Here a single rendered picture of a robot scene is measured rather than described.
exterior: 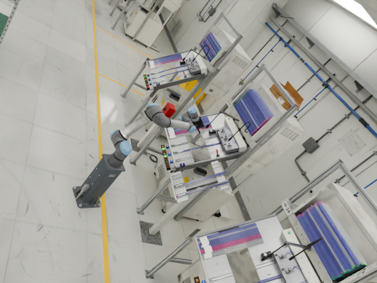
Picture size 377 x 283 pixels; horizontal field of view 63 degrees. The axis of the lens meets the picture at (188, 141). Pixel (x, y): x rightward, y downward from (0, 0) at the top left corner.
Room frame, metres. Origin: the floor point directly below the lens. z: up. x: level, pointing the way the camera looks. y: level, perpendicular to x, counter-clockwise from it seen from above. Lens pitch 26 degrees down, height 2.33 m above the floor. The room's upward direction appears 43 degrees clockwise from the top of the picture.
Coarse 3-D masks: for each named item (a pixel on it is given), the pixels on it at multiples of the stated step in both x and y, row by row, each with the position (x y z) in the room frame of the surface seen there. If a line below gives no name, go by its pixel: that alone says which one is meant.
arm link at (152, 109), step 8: (152, 104) 2.46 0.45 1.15; (144, 112) 2.42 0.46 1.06; (152, 112) 2.41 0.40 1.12; (160, 112) 2.42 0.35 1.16; (136, 120) 2.40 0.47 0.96; (144, 120) 2.40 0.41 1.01; (152, 120) 2.43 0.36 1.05; (128, 128) 2.36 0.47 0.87; (136, 128) 2.38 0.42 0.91; (112, 136) 2.31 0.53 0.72; (120, 136) 2.31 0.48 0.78; (128, 136) 2.37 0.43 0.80
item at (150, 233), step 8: (176, 208) 2.47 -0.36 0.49; (168, 216) 2.47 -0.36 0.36; (144, 224) 2.53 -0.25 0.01; (152, 224) 2.62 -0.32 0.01; (160, 224) 2.47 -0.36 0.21; (144, 232) 2.44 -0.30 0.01; (152, 232) 2.47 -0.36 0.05; (144, 240) 2.36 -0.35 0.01; (152, 240) 2.44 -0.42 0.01; (160, 240) 2.52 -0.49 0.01
